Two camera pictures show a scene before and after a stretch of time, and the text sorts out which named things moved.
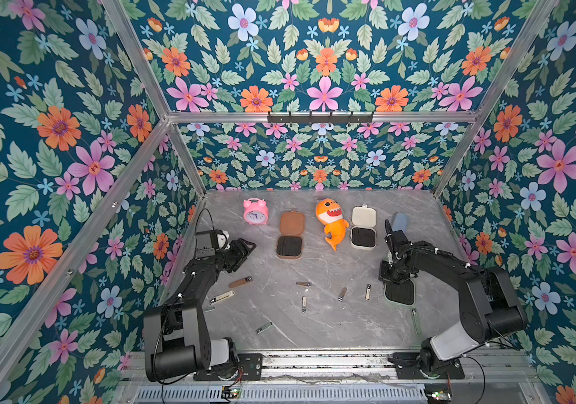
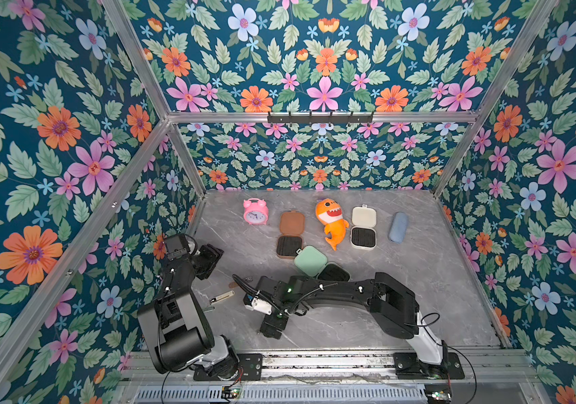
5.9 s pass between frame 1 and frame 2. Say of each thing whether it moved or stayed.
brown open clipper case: stayed
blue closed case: stayed
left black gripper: moved
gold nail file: stayed
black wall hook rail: stayed
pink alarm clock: stayed
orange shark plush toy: stayed
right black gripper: moved
